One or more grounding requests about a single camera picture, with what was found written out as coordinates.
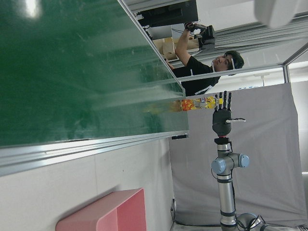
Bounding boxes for pink basket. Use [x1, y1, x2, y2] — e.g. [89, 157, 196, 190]
[55, 188, 147, 231]

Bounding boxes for yellow orange drink bottle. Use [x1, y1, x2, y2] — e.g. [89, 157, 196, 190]
[180, 95, 223, 113]

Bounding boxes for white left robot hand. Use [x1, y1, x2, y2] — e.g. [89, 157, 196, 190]
[254, 0, 302, 28]

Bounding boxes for person in black t-shirt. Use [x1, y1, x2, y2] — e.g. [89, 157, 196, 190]
[172, 22, 245, 97]

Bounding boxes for aluminium cell frame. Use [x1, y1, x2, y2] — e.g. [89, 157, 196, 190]
[177, 45, 308, 84]

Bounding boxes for grey backdrop cloth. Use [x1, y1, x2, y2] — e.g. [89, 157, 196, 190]
[168, 83, 302, 228]

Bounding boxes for open cardboard box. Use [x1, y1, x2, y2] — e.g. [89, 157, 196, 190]
[153, 37, 200, 61]

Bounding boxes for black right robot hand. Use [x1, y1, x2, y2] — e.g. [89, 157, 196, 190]
[211, 90, 247, 138]

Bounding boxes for aluminium table edge frame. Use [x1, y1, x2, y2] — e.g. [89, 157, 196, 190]
[0, 0, 191, 178]

